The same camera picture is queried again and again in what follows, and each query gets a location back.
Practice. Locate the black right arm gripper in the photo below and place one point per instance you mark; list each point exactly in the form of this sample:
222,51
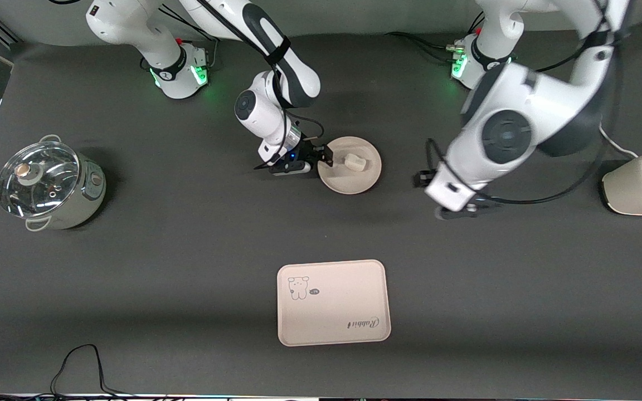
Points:
311,152

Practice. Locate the white steamed bun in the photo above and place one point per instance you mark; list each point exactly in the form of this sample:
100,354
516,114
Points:
355,162

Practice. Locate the round beige plate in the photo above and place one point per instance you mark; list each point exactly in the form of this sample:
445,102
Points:
354,181

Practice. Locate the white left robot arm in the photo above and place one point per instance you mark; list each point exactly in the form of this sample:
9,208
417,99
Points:
516,133

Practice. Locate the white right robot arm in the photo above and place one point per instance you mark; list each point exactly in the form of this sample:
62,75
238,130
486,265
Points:
265,111

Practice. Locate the beige tray with rabbit print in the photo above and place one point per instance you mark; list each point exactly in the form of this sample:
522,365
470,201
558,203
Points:
333,303

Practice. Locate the cream white toaster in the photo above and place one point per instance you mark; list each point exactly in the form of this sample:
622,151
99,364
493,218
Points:
633,189

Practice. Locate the pale green electric pot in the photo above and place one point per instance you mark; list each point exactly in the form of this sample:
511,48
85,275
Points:
92,192

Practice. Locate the glass pot lid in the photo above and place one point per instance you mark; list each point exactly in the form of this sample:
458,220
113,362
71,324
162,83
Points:
37,178

